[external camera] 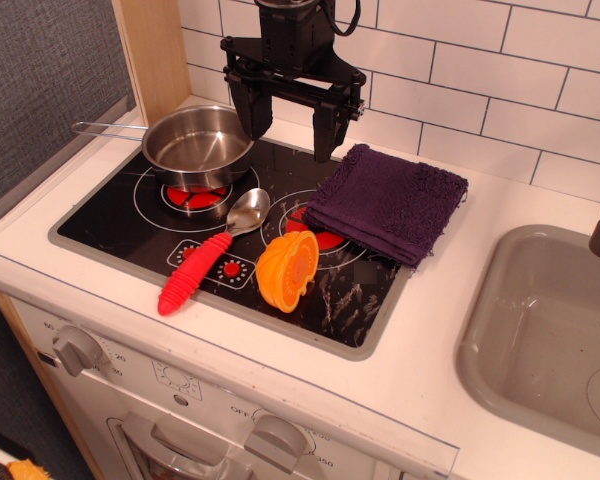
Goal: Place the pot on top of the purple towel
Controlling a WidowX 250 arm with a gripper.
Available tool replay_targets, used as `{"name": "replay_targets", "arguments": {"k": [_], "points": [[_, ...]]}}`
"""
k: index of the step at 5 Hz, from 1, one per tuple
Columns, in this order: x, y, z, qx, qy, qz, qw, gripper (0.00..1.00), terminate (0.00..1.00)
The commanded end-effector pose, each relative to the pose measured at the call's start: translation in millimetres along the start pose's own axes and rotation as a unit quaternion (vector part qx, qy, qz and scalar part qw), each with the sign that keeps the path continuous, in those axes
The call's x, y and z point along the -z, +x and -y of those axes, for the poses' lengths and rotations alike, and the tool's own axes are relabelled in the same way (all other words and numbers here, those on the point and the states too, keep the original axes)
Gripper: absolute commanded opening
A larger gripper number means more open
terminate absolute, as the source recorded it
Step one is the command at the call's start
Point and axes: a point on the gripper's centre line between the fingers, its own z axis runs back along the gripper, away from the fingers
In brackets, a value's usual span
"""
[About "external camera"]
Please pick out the orange object at bottom left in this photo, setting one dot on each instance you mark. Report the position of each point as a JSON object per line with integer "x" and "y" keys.
{"x": 23, "y": 470}

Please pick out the purple folded towel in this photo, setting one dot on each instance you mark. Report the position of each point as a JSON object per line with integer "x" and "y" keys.
{"x": 391, "y": 206}

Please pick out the grey oven knob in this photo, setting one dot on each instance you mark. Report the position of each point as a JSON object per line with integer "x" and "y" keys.
{"x": 277, "y": 442}

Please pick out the grey sink basin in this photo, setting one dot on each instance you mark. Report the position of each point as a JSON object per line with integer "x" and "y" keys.
{"x": 530, "y": 352}

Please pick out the orange toy pumpkin half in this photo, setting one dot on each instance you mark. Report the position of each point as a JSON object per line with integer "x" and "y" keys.
{"x": 287, "y": 266}

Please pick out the wooden side post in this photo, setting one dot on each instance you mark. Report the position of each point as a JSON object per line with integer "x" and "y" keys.
{"x": 153, "y": 45}

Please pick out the spoon with red handle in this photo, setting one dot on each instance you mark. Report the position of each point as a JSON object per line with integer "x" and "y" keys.
{"x": 247, "y": 214}

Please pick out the silver pan with wire handle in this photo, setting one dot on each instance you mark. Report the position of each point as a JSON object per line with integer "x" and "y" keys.
{"x": 194, "y": 148}

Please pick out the grey timer knob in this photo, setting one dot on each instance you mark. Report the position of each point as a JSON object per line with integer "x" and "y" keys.
{"x": 76, "y": 350}

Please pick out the black toy stovetop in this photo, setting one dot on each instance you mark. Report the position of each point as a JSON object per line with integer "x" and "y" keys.
{"x": 133, "y": 223}

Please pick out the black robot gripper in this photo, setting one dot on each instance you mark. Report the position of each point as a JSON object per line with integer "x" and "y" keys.
{"x": 294, "y": 59}

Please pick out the grey oven door handle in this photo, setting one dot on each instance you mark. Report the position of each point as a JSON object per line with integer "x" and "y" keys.
{"x": 159, "y": 456}

